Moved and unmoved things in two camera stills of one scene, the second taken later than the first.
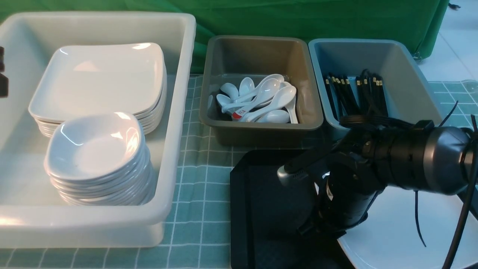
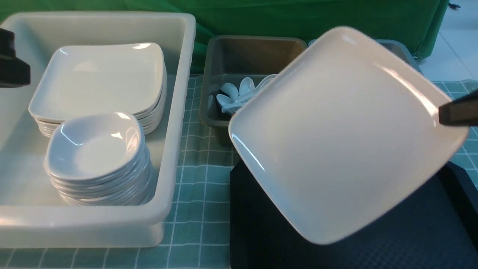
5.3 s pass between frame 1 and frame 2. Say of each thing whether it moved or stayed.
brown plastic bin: stayed
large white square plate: moved
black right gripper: moved
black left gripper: moved
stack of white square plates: stayed
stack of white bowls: stayed
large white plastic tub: stayed
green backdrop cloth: stayed
